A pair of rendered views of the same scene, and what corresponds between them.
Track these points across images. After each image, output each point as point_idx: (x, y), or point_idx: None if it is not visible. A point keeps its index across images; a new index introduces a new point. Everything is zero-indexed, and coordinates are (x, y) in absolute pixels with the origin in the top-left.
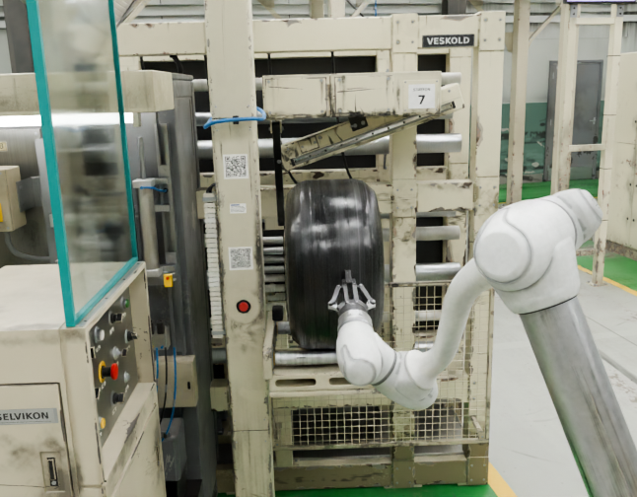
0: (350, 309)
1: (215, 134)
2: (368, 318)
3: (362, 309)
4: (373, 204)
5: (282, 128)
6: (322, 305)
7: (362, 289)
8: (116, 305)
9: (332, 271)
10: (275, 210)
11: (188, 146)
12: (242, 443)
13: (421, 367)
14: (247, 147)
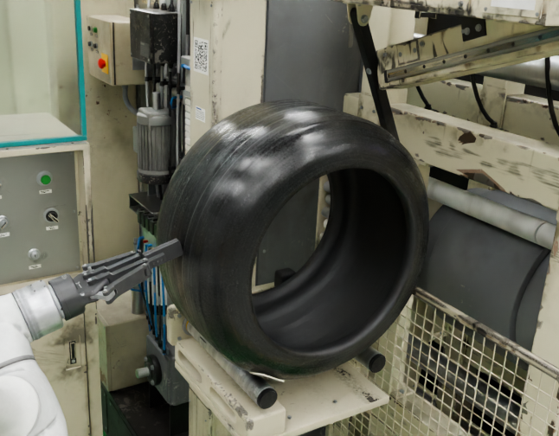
0: (50, 280)
1: (190, 7)
2: (40, 302)
3: (61, 289)
4: (277, 158)
5: (362, 19)
6: (166, 276)
7: (133, 270)
8: (21, 176)
9: (173, 234)
10: (411, 148)
11: (323, 31)
12: (193, 406)
13: None
14: (209, 31)
